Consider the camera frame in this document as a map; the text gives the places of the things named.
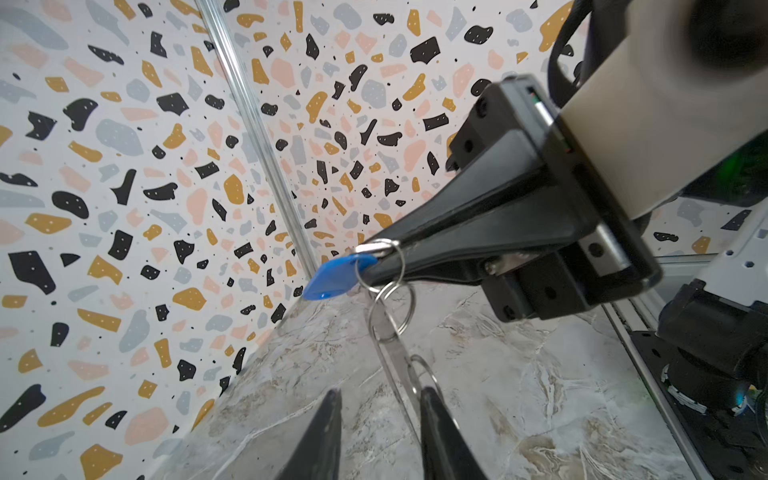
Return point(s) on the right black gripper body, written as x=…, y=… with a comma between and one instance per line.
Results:
x=615, y=262

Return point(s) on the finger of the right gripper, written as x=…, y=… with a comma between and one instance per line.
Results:
x=459, y=260
x=505, y=200

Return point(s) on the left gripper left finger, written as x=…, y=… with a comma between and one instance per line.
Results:
x=318, y=453

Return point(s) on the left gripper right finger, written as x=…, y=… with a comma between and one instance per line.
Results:
x=445, y=454

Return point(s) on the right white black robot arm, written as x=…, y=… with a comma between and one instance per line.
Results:
x=716, y=370

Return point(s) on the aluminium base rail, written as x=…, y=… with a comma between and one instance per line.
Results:
x=635, y=321

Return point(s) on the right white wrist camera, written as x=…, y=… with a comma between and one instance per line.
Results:
x=685, y=88

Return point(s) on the right aluminium corner post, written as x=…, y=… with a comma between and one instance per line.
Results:
x=249, y=106

